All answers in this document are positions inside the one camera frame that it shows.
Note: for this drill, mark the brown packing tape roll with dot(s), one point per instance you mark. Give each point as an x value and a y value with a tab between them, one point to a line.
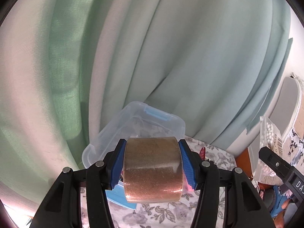
152	166

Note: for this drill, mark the clear plastic storage box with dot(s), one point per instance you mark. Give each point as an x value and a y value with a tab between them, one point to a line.
111	133

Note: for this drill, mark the red hair claw clip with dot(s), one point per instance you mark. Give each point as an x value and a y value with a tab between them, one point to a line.
203	153

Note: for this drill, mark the brown wooden cabinet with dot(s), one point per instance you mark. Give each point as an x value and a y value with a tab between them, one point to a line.
243	163

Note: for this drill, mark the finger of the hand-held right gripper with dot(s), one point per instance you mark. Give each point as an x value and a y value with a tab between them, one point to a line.
276	165

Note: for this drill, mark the pale green curtain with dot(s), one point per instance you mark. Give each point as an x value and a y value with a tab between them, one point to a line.
166	52

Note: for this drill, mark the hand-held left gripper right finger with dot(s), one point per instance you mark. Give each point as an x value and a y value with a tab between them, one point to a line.
188	168

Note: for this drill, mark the pink hair clip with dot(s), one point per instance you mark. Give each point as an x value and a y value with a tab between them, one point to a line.
190	188

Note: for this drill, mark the blue fabric item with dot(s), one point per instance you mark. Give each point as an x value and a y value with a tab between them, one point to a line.
277	201

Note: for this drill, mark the bag of white beads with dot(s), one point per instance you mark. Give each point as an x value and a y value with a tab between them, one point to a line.
268	135

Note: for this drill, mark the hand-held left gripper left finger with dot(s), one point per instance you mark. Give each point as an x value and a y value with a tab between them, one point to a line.
117	168

